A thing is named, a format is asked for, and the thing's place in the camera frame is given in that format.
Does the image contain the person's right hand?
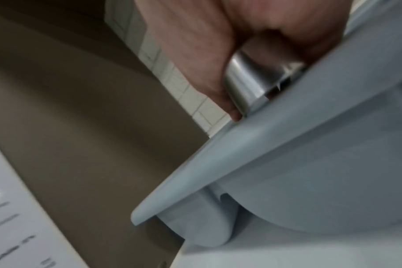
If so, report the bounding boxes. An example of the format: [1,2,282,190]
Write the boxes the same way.
[134,0,349,122]

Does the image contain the steel tongs with label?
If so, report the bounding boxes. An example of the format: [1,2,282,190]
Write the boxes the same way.
[222,49,308,117]

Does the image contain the grey plastic cutlery tray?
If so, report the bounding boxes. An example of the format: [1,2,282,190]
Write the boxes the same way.
[130,0,402,248]

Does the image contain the brown cabinet panel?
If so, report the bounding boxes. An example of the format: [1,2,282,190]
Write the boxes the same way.
[0,0,210,268]

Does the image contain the white and purple poster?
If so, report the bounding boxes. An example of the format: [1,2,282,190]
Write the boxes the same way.
[0,136,89,268]

